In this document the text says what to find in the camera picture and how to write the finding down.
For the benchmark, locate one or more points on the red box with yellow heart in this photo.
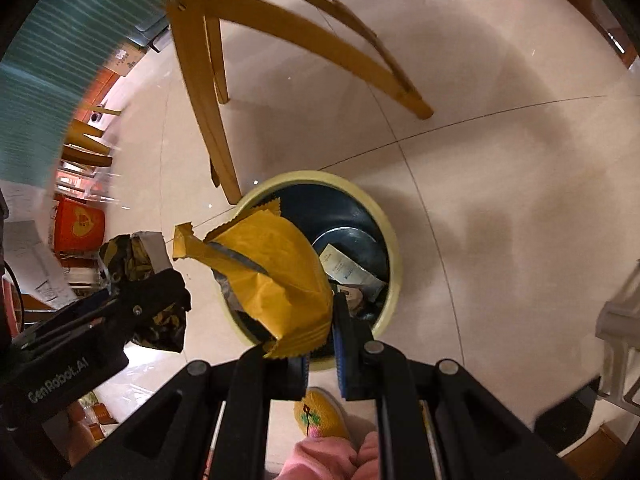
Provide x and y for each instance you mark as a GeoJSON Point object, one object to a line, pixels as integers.
{"type": "Point", "coordinates": [77, 222]}

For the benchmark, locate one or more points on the cream rimmed round trash bin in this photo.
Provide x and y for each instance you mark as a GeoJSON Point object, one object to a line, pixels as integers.
{"type": "Point", "coordinates": [385, 240]}

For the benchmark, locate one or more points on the black and yellow wrapper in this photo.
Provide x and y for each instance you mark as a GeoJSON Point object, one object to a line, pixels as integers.
{"type": "Point", "coordinates": [127, 255]}

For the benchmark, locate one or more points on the white printed paper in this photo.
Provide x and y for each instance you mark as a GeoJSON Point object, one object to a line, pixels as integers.
{"type": "Point", "coordinates": [347, 265]}

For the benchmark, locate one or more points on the wooden stool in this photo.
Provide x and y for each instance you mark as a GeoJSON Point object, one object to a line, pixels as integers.
{"type": "Point", "coordinates": [85, 142]}

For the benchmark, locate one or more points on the wooden table legs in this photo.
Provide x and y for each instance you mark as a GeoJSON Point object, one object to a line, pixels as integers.
{"type": "Point", "coordinates": [205, 100]}

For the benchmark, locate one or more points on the yellow knitted slipper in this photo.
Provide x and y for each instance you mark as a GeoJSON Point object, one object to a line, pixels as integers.
{"type": "Point", "coordinates": [320, 415]}

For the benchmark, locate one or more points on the white paper sheets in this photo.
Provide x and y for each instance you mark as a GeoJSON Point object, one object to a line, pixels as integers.
{"type": "Point", "coordinates": [30, 260]}

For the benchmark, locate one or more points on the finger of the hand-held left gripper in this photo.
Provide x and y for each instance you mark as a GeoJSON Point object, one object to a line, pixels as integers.
{"type": "Point", "coordinates": [150, 300]}

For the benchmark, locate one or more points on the yellow snack packet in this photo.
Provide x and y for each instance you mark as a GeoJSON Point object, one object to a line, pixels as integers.
{"type": "Point", "coordinates": [280, 270]}

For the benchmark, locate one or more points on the white plastic chair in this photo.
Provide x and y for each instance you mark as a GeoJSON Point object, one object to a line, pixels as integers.
{"type": "Point", "coordinates": [620, 330]}

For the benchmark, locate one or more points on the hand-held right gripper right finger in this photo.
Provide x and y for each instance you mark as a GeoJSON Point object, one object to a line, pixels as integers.
{"type": "Point", "coordinates": [340, 355]}

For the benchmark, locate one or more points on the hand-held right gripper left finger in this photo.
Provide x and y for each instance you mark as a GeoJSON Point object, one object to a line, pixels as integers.
{"type": "Point", "coordinates": [287, 377]}

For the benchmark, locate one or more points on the teal striped tablecloth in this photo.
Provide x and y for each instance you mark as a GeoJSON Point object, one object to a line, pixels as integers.
{"type": "Point", "coordinates": [60, 60]}

